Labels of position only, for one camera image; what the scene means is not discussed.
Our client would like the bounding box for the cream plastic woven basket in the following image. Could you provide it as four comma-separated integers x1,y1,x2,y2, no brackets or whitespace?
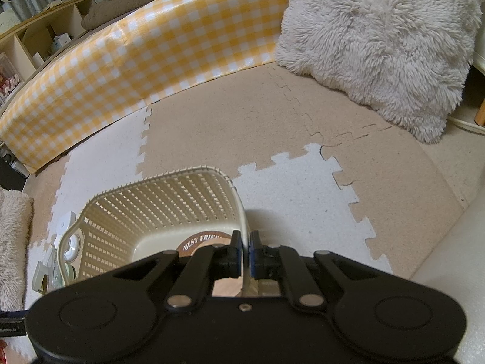
57,166,249,286

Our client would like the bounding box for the clear glass spray bottle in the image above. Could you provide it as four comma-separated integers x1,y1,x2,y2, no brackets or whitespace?
32,246,57,294

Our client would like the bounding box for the cork frog print coaster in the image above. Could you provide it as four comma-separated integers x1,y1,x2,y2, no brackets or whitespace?
177,232,231,256

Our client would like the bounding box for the mint green round lid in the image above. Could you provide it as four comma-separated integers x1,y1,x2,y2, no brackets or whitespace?
49,267,64,292

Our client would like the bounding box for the white round device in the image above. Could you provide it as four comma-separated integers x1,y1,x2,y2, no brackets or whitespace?
55,211,76,236

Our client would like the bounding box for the grey fluffy rug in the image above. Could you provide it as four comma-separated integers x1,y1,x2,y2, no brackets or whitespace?
0,188,33,311

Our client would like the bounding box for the yellow gingham padded bumper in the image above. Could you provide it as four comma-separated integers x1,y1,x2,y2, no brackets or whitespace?
1,0,288,172

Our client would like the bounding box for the white fluffy pillow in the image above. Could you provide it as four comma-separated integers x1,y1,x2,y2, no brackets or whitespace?
275,0,484,144

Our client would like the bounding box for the wooden shelf unit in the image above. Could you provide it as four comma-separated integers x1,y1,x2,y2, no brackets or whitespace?
1,0,95,111

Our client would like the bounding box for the white ring holder device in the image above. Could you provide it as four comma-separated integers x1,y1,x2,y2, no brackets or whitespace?
63,233,81,263

